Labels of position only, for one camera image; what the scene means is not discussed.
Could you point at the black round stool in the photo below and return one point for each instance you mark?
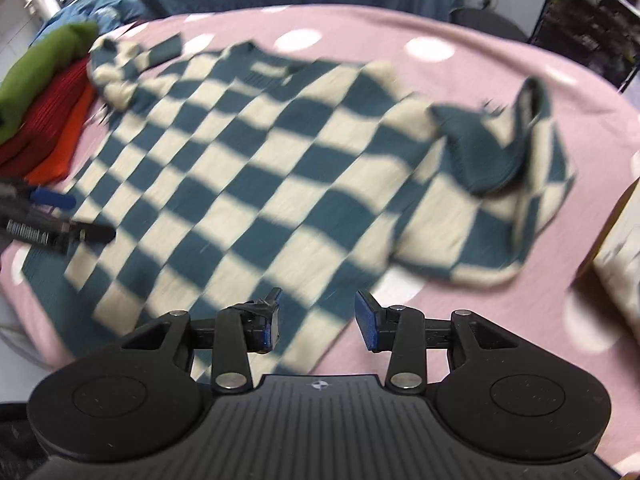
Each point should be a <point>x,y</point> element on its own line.
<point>489,22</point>

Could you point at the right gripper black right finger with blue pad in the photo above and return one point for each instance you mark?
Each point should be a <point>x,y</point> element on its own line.
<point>399,330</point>

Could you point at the black trolley shelf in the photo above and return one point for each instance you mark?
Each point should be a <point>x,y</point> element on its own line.
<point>602,35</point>

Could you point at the green folded garment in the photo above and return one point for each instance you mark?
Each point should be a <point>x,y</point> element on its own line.
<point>31,74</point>

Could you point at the green cream checkered sweater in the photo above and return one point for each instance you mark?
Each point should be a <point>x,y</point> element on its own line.
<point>228,173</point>

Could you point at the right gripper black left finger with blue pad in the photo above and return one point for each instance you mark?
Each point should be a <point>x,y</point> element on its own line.
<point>252,327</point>

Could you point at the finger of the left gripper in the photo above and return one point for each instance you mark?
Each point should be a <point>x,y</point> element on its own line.
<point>38,195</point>
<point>92,232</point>

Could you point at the pink polka dot bedsheet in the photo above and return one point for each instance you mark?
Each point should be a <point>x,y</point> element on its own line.
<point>455,65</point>

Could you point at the blue crumpled cloth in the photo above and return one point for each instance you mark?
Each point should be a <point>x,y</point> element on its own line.
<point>107,14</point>

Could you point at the red folded garment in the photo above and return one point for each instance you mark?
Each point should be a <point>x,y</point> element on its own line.
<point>42,150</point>

